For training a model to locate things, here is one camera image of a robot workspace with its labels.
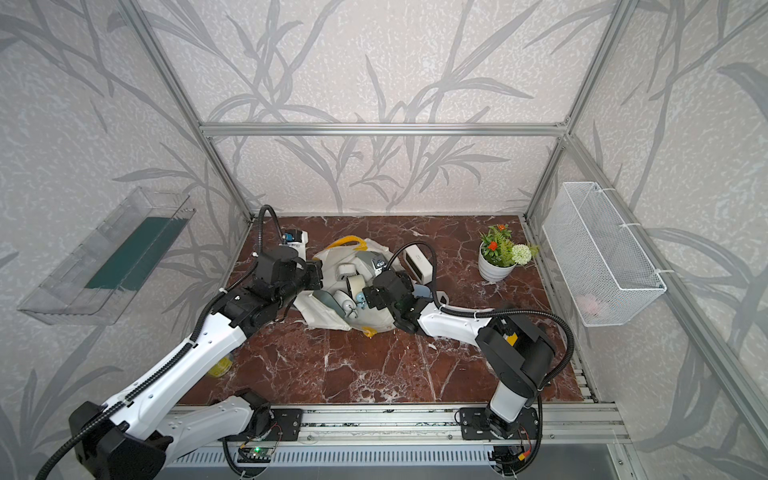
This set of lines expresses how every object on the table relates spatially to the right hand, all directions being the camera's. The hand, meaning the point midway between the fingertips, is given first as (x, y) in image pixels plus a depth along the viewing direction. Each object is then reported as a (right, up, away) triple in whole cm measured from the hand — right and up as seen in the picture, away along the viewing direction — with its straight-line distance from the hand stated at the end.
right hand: (381, 277), depth 89 cm
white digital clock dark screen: (+12, +4, +10) cm, 16 cm away
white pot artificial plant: (+36, +7, +2) cm, 37 cm away
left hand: (-14, +5, -13) cm, 20 cm away
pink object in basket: (+52, -4, -17) cm, 55 cm away
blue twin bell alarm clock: (-6, -7, +1) cm, 9 cm away
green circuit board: (-30, -41, -17) cm, 54 cm away
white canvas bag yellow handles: (-11, +3, +3) cm, 11 cm away
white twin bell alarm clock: (-10, -8, -2) cm, 12 cm away
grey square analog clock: (-5, +6, +7) cm, 11 cm away
